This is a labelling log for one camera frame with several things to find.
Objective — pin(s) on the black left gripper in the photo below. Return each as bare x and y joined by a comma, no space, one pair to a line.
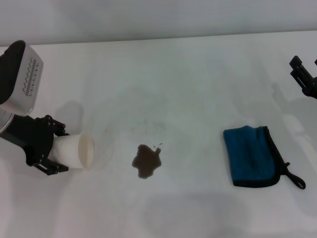
29,138

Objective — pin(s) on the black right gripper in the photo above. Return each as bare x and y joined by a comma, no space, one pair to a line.
311,88

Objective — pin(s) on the white paper cup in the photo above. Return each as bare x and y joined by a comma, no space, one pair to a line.
70,152

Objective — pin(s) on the blue rag with black trim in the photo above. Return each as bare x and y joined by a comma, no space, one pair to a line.
250,156

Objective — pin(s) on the dark brown liquid stain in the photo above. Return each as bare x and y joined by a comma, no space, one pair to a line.
147,161

